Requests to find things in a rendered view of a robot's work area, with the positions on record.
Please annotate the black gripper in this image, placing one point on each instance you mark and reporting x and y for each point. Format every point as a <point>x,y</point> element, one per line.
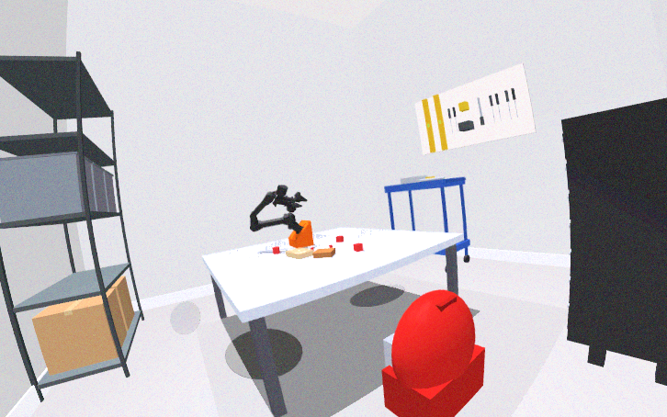
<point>297,198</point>

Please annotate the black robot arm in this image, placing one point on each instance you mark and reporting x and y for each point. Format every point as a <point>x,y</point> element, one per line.
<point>288,219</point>

